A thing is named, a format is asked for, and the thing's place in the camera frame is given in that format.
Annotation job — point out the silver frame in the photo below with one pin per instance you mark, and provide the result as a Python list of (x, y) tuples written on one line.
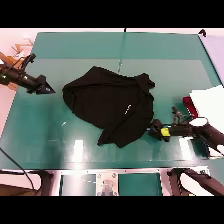
[(106, 181)]

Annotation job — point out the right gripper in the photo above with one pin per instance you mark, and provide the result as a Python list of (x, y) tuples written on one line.
[(158, 129)]

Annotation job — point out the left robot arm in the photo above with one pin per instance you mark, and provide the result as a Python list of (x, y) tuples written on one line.
[(16, 76)]

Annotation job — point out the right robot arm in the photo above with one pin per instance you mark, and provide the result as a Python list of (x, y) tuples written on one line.
[(210, 133)]

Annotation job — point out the red garment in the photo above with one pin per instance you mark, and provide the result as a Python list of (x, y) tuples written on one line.
[(191, 106)]

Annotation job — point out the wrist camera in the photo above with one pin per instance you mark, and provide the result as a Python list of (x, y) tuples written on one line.
[(28, 60), (177, 116)]

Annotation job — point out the white garment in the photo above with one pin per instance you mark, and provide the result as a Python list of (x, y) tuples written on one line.
[(210, 103)]

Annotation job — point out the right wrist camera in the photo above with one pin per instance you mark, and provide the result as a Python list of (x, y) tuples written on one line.
[(177, 116)]

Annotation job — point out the black T-shirt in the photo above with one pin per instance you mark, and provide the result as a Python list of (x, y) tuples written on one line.
[(110, 103)]

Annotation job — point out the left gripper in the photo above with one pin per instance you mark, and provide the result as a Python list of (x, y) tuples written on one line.
[(39, 85)]

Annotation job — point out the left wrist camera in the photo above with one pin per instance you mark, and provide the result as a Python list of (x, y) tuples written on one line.
[(28, 60)]

